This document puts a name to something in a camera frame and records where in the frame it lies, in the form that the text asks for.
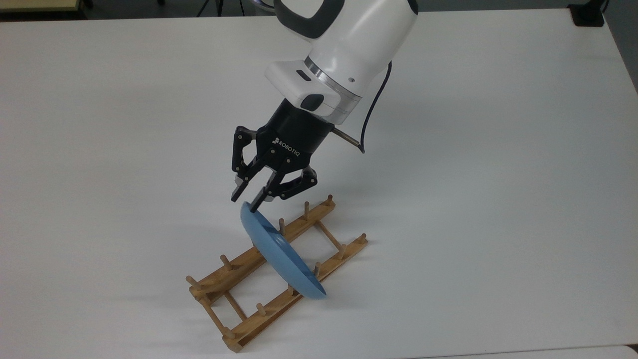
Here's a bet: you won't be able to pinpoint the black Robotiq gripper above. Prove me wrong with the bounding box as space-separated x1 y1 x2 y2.
230 97 335 213

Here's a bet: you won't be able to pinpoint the blue round plate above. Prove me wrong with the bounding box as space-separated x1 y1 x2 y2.
240 200 327 300

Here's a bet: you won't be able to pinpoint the wooden peg plate rack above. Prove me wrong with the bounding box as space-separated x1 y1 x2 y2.
185 194 368 354

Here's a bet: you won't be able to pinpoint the black tripod legs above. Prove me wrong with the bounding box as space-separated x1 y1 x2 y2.
197 0 246 17

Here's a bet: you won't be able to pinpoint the light wooden side table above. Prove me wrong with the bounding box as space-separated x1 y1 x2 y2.
0 0 83 13

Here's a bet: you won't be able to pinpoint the dark gripper cable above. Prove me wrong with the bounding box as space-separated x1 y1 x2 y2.
332 60 393 155

